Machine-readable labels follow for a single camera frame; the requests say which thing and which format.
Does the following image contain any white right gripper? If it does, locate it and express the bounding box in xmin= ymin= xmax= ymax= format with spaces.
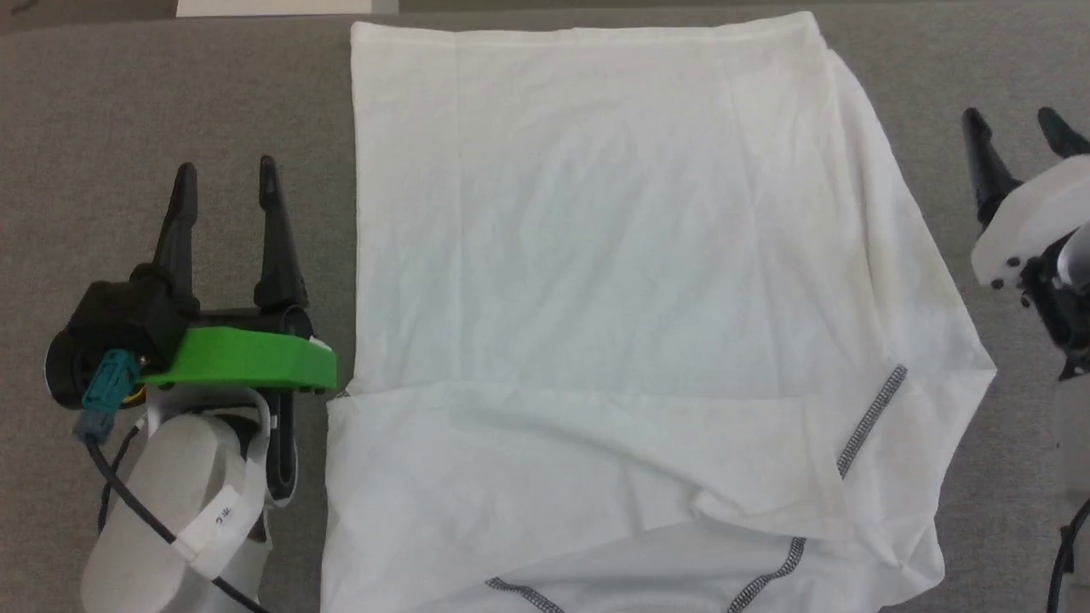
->
xmin=962 ymin=107 xmax=1090 ymax=289

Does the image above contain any white garment with grey stitching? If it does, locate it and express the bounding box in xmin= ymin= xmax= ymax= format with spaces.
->
xmin=319 ymin=10 xmax=998 ymax=613

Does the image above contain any teal cable connector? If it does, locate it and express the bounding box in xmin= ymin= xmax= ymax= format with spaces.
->
xmin=74 ymin=348 xmax=143 ymax=444

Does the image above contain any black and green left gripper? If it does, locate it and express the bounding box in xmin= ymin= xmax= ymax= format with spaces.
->
xmin=140 ymin=155 xmax=338 ymax=395

